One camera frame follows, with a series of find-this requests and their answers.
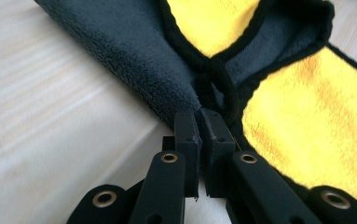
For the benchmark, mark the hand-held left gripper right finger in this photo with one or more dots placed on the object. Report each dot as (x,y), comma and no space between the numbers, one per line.
(216,146)

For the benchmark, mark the dark grey and yellow towel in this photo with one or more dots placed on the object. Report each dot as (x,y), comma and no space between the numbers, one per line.
(129,46)

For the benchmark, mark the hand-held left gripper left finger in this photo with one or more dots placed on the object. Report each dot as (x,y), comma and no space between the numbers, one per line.
(188,140)

